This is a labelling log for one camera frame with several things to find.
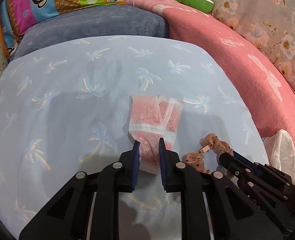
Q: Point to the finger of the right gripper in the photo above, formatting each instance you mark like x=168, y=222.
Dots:
x=266, y=172
x=278, y=203

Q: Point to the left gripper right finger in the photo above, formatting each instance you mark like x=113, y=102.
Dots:
x=212, y=207

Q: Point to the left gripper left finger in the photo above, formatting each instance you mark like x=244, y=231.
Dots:
x=87, y=206

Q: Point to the tan polka-dot scrunchie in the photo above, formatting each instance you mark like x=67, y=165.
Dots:
x=210, y=142

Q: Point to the pink mesh sachet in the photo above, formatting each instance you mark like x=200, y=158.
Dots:
x=153, y=118

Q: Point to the white lined trash bin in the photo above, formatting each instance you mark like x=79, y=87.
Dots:
x=280, y=151

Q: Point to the pink blanket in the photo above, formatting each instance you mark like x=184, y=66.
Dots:
x=265, y=92

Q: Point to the grey floral quilt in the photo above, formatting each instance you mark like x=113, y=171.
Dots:
x=268, y=24

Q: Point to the blue-grey velvet cushion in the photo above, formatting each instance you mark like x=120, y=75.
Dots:
x=91, y=22

